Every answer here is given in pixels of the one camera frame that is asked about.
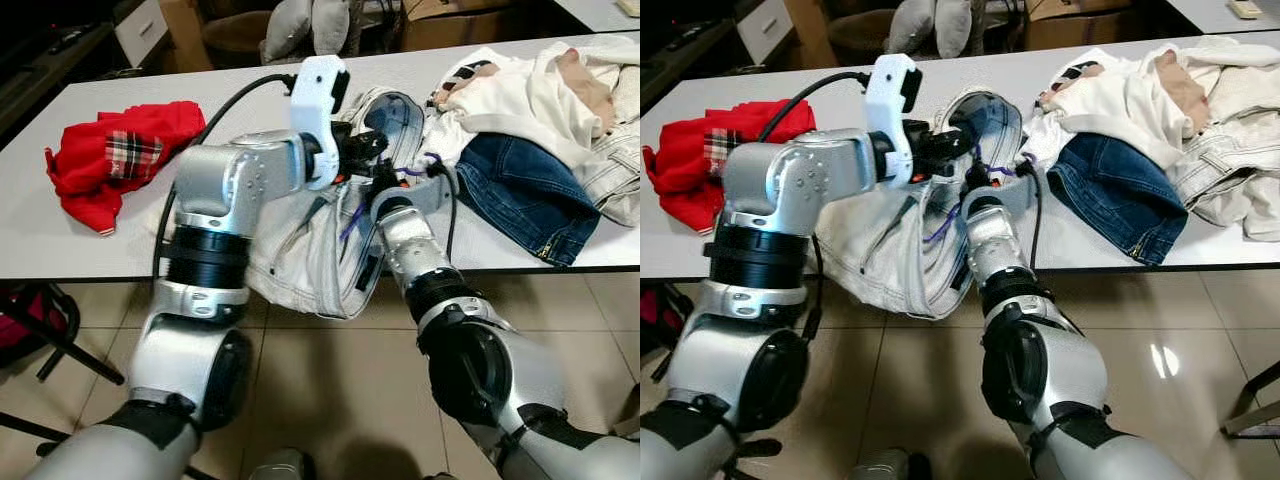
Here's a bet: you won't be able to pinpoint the purple plastic hanger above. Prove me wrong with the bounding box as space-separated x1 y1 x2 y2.
922 155 1031 244
338 152 444 244

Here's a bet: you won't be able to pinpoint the beige denim jacket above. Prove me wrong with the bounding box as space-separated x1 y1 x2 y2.
812 86 1046 323
573 62 641 229
1165 38 1280 243
148 86 459 323

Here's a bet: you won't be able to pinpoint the red shirt with white trim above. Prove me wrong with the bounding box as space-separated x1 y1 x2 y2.
44 100 207 237
643 99 818 234

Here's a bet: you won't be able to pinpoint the grey pillow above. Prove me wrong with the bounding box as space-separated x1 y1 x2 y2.
933 0 978 59
888 0 939 58
311 0 353 57
262 0 315 64

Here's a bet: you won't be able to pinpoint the brown wicker chair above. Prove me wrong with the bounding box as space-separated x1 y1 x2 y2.
200 8 273 69
826 8 898 67

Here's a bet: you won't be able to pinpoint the cream white hoodie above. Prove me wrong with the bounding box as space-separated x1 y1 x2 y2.
425 38 641 173
1035 38 1251 173

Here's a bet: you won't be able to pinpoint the brown cardboard box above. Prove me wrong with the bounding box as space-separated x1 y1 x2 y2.
400 0 563 54
158 0 216 74
1022 0 1173 53
783 0 839 71

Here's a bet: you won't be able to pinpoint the blue jeans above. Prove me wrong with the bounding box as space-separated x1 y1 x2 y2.
454 132 603 269
1045 132 1193 268

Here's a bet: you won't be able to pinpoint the magenta bag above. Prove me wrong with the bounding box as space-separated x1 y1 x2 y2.
640 288 669 343
0 288 48 349

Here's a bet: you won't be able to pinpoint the grey left robot leg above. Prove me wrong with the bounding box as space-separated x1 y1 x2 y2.
248 448 314 480
850 448 933 480

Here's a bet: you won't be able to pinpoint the grey metal chair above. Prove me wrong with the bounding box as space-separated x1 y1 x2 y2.
1220 358 1280 438

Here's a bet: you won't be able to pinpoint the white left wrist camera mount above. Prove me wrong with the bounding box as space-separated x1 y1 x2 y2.
864 53 925 191
289 55 352 192

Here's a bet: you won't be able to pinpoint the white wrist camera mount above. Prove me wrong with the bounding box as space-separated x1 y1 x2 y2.
988 172 1033 217
864 53 925 191
289 55 352 192
398 172 453 217

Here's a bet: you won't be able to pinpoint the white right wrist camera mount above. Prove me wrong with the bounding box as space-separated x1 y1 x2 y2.
398 172 453 217
988 172 1033 217

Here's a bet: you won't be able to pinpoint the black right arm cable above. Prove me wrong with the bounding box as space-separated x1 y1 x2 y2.
1012 158 1048 273
428 160 463 263

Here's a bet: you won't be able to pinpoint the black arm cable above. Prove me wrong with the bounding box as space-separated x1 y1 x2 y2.
428 160 463 263
757 70 873 343
150 72 301 286
1012 158 1048 273

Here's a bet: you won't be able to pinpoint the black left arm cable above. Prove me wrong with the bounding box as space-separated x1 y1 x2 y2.
757 70 873 343
150 72 301 286

